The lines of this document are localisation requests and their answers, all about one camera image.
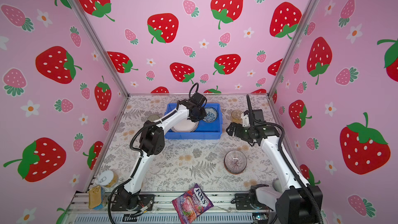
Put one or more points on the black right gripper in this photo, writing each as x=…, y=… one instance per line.
x=237, y=132

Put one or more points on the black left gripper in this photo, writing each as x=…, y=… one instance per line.
x=203, y=114

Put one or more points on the blue floral bowl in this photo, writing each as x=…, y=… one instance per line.
x=211, y=114

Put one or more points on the zigzag rim white plate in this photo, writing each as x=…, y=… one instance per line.
x=185, y=125

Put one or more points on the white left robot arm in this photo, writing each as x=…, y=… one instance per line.
x=149, y=141

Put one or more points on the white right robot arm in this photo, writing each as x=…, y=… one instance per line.
x=279, y=168

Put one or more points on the blue plastic bin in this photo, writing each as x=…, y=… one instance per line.
x=204, y=130

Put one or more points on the amber glass cup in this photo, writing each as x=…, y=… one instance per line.
x=237, y=116

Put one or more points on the green glass cup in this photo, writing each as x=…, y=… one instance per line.
x=153, y=118

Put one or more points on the purple Fox's candy bag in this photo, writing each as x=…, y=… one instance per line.
x=191, y=204

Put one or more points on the tin can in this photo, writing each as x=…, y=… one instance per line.
x=107, y=179

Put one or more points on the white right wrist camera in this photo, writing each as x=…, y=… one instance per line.
x=245, y=121

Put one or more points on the aluminium corner post left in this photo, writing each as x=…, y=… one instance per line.
x=81, y=15

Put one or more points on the aluminium corner post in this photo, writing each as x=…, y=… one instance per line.
x=81, y=15
x=298, y=34

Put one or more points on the aluminium corner post right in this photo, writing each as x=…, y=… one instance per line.
x=298, y=34

